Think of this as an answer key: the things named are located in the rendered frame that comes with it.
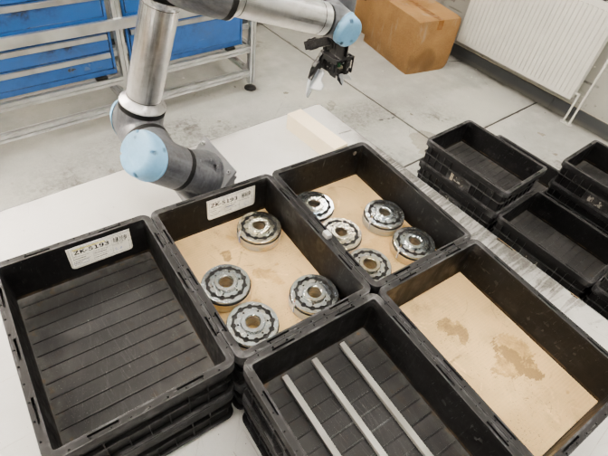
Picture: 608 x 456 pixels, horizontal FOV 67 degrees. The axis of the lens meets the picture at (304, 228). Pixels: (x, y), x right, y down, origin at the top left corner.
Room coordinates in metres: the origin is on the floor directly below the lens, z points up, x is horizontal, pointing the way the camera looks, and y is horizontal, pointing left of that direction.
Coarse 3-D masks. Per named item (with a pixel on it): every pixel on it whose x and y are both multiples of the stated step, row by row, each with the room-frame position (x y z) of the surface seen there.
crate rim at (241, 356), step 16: (256, 176) 0.84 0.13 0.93; (272, 176) 0.84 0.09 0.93; (224, 192) 0.77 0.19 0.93; (160, 208) 0.68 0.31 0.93; (176, 208) 0.69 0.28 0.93; (160, 224) 0.64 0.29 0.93; (320, 240) 0.67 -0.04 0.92; (176, 256) 0.56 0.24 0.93; (336, 256) 0.63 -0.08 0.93; (192, 272) 0.53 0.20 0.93; (352, 272) 0.59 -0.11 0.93; (368, 288) 0.56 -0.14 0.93; (208, 304) 0.46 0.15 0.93; (336, 304) 0.51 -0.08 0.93; (304, 320) 0.46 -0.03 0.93; (224, 336) 0.41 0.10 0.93; (272, 336) 0.42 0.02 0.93; (288, 336) 0.43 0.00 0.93; (240, 352) 0.38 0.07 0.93; (256, 352) 0.39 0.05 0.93
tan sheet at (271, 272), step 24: (192, 240) 0.69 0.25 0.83; (216, 240) 0.71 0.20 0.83; (288, 240) 0.74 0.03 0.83; (192, 264) 0.62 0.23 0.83; (216, 264) 0.63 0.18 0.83; (240, 264) 0.65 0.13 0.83; (264, 264) 0.66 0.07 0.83; (288, 264) 0.67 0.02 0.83; (264, 288) 0.59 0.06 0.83; (288, 288) 0.60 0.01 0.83; (288, 312) 0.54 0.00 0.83
